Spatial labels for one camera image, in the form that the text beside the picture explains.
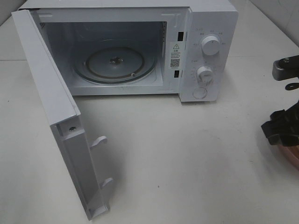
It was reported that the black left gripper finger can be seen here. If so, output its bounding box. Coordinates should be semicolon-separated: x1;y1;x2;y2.
261;102;299;147

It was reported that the pink plate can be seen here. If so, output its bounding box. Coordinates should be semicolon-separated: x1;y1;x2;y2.
276;144;299;170

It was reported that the round white door button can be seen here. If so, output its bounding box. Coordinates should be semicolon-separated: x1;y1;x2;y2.
192;87;207;99

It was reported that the white timer knob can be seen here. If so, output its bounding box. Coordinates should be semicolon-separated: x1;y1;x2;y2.
197;66;214;83

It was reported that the white microwave door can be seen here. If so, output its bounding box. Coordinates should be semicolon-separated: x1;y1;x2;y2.
12;10;114;220

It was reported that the upper white power knob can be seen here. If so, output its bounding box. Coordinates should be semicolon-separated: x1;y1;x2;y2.
201;35;221;56

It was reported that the white microwave oven body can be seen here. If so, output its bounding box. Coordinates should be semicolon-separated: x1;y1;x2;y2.
17;0;238;102

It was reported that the white warning label sticker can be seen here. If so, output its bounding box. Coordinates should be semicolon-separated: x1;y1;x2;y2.
169;42;184;69

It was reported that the black camera cable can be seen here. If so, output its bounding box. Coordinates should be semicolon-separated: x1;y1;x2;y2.
285;81;299;91

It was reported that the wrist camera with silver heatsink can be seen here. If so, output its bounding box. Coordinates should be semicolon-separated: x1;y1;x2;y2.
272;55;299;81

